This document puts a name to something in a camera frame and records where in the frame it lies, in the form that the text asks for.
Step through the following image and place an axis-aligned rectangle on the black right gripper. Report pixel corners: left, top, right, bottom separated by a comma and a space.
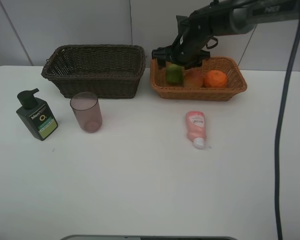
151, 25, 211, 70

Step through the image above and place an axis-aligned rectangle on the green mango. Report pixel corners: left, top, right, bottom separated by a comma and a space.
165, 64, 183, 85

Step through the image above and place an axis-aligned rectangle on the red yellow peach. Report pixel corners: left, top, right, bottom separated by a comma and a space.
183, 70, 204, 88

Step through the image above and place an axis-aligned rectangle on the orange tangerine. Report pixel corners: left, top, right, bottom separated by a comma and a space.
203, 70, 228, 88

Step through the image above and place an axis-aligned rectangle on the pink squeeze bottle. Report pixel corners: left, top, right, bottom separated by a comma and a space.
185, 111, 207, 149

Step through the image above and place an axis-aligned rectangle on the translucent pink plastic cup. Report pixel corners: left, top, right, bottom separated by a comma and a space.
69, 92, 103, 133

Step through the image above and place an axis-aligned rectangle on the dark green pump bottle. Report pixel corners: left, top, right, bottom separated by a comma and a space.
16, 88, 58, 141

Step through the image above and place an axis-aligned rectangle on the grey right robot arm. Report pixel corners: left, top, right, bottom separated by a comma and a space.
151, 0, 300, 69

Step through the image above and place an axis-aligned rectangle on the light orange wicker basket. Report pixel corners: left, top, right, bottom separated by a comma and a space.
150, 56, 247, 102

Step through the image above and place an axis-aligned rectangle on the dark brown wicker basket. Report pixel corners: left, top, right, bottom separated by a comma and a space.
41, 44, 146, 99

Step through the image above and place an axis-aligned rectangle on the black hanging cable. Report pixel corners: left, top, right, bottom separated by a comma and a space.
274, 0, 300, 240

